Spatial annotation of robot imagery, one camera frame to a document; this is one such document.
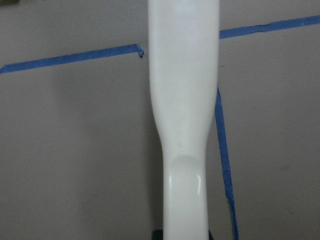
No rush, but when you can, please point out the beige hand brush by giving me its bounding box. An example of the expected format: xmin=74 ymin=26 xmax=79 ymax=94
xmin=148 ymin=0 xmax=220 ymax=240

